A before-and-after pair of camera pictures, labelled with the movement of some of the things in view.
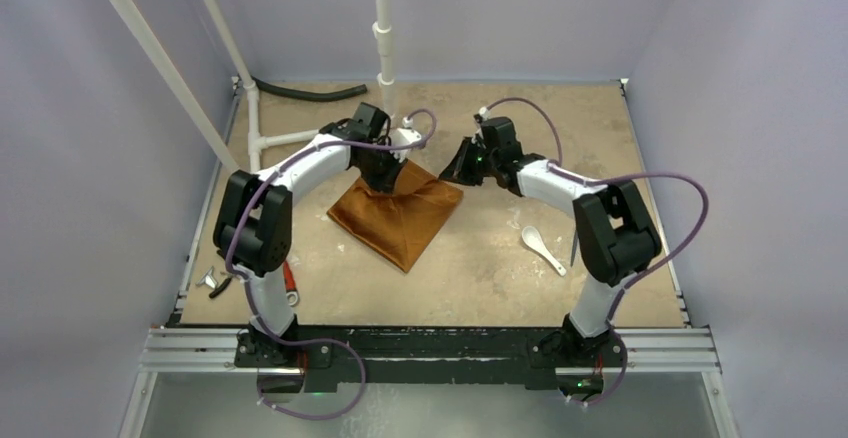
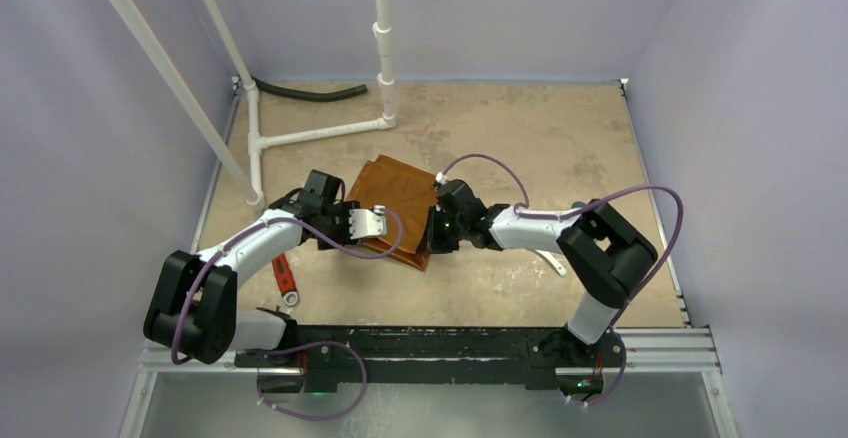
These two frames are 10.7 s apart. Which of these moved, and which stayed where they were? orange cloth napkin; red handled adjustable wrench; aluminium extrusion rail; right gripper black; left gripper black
Moved: right gripper black; left gripper black
Stayed: aluminium extrusion rail; orange cloth napkin; red handled adjustable wrench
